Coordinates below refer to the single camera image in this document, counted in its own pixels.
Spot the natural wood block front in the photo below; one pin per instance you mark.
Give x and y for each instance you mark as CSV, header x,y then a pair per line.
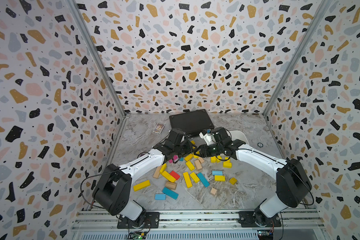
x,y
170,185

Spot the yellow block near cylinder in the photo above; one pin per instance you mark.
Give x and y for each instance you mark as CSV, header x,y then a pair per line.
x,y
218,178

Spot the black briefcase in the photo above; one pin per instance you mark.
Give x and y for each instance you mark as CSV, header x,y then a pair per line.
x,y
192,123

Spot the small light blue block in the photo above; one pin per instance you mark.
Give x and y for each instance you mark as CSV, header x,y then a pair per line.
x,y
160,197

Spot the yellow triangle block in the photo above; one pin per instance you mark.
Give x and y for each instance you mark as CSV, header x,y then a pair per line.
x,y
233,181

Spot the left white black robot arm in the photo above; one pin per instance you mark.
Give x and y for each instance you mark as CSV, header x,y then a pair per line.
x,y
113,189

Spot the natural wood block centre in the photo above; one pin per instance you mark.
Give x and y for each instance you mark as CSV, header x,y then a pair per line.
x,y
198,165

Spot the natural wood long block left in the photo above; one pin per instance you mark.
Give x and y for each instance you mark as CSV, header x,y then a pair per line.
x,y
157,172

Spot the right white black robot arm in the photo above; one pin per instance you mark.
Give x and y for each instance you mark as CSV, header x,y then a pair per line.
x,y
292,183

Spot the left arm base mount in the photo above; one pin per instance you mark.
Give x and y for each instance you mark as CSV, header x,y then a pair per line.
x,y
147,220

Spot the light blue cylinder block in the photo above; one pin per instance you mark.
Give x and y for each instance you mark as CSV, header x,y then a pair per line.
x,y
217,173

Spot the yellow slanted block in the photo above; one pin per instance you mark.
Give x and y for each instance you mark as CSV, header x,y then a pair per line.
x,y
169,177

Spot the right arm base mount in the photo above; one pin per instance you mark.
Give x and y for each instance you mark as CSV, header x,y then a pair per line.
x,y
253,219

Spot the red block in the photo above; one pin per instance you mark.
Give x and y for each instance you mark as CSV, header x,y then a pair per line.
x,y
175,175

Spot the small card box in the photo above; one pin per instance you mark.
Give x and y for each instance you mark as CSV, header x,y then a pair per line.
x,y
159,128

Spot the long yellow block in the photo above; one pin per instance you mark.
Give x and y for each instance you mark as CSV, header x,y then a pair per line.
x,y
141,185
187,179

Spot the white plastic bin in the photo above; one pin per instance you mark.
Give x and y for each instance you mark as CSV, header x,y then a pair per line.
x,y
238,135

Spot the magenta block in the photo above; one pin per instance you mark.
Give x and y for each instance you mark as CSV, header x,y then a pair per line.
x,y
174,160

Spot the teal slanted block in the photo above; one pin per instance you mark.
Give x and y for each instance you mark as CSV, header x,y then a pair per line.
x,y
203,180

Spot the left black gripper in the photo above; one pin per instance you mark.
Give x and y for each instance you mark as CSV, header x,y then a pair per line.
x,y
189,144

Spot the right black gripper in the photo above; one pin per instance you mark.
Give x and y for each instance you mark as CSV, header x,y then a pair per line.
x,y
203,150

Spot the teal long block front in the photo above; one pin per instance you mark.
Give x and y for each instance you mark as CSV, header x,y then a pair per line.
x,y
170,193

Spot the yellow block right cluster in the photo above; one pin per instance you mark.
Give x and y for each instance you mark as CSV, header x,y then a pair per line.
x,y
227,165

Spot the yellow block beside teal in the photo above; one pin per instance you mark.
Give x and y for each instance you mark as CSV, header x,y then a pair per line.
x,y
194,177

